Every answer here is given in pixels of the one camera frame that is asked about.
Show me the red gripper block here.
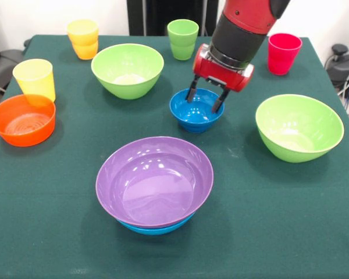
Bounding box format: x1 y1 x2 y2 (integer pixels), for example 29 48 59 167
185 43 255 114

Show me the small dark blue bowl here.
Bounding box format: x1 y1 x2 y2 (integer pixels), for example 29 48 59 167
169 88 225 134

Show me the purple bowl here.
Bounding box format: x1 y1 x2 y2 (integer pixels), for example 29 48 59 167
95 135 215 228

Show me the large light blue bowl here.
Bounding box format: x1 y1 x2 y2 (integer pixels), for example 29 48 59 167
116 210 197 236

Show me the green cup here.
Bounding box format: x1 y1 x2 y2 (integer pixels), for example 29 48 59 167
166 19 200 61

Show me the green bowl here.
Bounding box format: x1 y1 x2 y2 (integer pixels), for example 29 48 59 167
255 94 345 163
91 43 165 100

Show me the red cup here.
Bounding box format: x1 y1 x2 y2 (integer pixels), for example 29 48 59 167
268 33 303 76

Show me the black panel with poles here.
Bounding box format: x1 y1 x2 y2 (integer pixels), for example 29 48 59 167
127 0 226 37

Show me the dark green table cloth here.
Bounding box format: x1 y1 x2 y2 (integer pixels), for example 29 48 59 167
0 34 349 279

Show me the yellow orange cup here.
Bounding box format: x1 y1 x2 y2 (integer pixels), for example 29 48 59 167
66 19 99 60

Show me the orange bowl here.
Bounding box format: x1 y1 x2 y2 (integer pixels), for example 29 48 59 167
0 94 56 148

